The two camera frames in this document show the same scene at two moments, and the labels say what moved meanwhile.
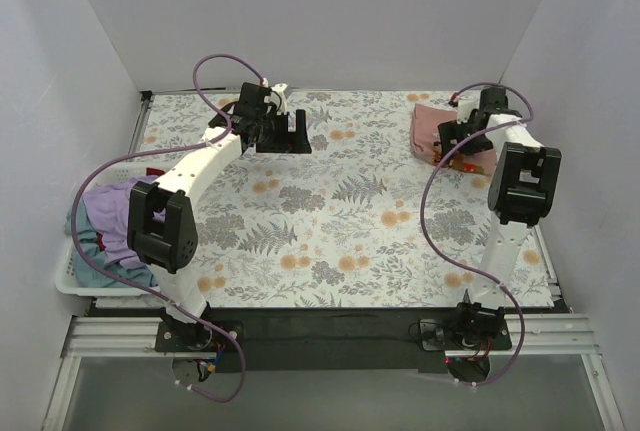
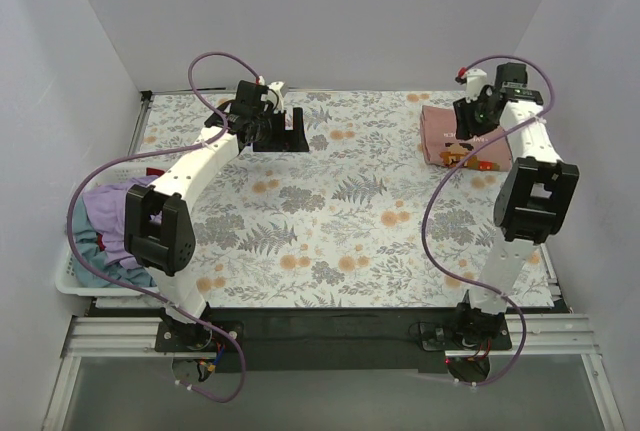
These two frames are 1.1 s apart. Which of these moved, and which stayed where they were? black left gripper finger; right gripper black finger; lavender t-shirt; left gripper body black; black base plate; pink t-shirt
Moved: pink t-shirt; right gripper black finger
Stayed: black left gripper finger; lavender t-shirt; black base plate; left gripper body black
